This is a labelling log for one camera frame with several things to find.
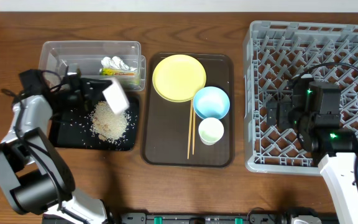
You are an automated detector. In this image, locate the white cup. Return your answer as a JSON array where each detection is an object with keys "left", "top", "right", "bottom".
[{"left": 198, "top": 118, "right": 224, "bottom": 146}]

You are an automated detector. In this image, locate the right wooden chopstick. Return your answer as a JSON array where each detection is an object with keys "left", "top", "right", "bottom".
[{"left": 191, "top": 109, "right": 196, "bottom": 155}]

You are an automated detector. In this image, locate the wooden chopstick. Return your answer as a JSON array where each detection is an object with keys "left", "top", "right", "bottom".
[
  {"left": 187, "top": 99, "right": 193, "bottom": 159},
  {"left": 191, "top": 109, "right": 196, "bottom": 155}
]

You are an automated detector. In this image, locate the pile of rice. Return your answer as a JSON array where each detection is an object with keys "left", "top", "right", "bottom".
[{"left": 89, "top": 101, "right": 131, "bottom": 144}]

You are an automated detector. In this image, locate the clear plastic bin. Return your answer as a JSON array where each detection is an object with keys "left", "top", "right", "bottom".
[{"left": 39, "top": 40, "right": 146, "bottom": 91}]

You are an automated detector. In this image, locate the yellow plate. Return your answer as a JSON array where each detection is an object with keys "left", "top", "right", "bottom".
[{"left": 152, "top": 54, "right": 206, "bottom": 103}]

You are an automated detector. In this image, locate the white tissue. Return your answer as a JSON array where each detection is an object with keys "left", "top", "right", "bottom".
[{"left": 101, "top": 56, "right": 137, "bottom": 72}]

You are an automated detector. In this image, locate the grey dishwasher rack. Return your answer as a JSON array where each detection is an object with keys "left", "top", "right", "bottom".
[{"left": 243, "top": 21, "right": 358, "bottom": 175}]

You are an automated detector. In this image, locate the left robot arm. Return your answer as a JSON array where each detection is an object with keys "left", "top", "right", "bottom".
[{"left": 0, "top": 69, "right": 121, "bottom": 223}]

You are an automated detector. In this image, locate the white bowl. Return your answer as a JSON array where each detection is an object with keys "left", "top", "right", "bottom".
[{"left": 103, "top": 78, "right": 129, "bottom": 114}]

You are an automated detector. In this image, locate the green orange snack wrapper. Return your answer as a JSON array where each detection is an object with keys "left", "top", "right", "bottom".
[{"left": 99, "top": 68, "right": 136, "bottom": 77}]

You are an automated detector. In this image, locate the light blue bowl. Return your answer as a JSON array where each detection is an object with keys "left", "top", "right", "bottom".
[{"left": 193, "top": 86, "right": 231, "bottom": 119}]

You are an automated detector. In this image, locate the black waste tray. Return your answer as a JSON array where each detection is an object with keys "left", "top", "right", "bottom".
[{"left": 48, "top": 94, "right": 140, "bottom": 151}]

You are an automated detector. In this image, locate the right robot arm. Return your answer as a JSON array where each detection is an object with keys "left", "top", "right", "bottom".
[{"left": 267, "top": 74, "right": 358, "bottom": 223}]

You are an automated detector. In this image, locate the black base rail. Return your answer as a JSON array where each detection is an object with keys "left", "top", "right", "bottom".
[{"left": 112, "top": 212, "right": 339, "bottom": 224}]

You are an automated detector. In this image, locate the left wooden chopstick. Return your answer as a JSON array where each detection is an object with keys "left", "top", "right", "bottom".
[{"left": 187, "top": 99, "right": 193, "bottom": 159}]

